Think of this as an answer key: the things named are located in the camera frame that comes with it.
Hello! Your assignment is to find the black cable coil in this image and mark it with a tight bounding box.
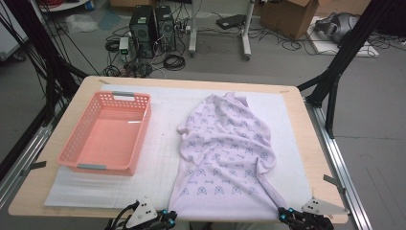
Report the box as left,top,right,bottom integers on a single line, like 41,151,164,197
163,54,187,72

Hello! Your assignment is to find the aluminium rail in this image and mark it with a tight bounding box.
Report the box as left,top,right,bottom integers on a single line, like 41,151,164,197
0,104,65,209
304,99,373,230

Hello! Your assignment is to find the grey rounded device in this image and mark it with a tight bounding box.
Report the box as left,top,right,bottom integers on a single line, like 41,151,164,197
314,11,360,44

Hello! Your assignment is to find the open cardboard box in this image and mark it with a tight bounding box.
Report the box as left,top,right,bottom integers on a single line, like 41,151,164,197
259,0,320,41

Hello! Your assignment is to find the white cabinet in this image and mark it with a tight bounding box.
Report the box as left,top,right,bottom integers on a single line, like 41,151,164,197
0,0,30,61

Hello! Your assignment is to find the pink plastic basket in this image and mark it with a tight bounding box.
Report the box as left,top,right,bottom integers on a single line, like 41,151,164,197
56,90,152,177

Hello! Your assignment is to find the black computer tower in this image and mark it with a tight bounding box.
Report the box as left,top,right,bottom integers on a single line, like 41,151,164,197
128,5,157,59
154,5,177,53

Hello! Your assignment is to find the white grid mat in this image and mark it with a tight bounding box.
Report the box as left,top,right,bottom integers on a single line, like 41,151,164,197
43,83,318,218

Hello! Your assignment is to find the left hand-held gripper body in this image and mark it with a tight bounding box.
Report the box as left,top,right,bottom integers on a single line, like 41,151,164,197
112,198,168,230

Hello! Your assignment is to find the small white box device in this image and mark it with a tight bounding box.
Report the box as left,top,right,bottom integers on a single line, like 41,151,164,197
118,36,131,62

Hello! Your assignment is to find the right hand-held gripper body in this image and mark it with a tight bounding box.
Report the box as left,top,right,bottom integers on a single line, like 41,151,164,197
286,196,350,230

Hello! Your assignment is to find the white flat board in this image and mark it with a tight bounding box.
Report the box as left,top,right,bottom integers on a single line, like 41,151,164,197
307,15,380,58

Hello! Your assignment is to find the blue sheet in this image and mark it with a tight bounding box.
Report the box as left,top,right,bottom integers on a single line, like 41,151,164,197
97,9,123,32

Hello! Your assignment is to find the black metal frame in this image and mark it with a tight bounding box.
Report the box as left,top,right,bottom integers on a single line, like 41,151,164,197
0,0,90,128
296,0,396,140

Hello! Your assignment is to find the lavender printed shirt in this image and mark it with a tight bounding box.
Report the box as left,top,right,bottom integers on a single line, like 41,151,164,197
168,91,288,222

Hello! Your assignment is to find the black flat device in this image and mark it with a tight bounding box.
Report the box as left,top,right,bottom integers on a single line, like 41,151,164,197
215,13,247,31

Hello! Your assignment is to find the white metal stand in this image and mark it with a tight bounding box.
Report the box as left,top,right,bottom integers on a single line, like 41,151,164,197
188,0,257,61

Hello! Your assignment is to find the clear plastic bag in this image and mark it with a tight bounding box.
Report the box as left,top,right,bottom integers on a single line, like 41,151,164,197
65,12,100,35

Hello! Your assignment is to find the round white table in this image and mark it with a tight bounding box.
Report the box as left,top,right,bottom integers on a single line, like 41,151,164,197
37,0,92,13

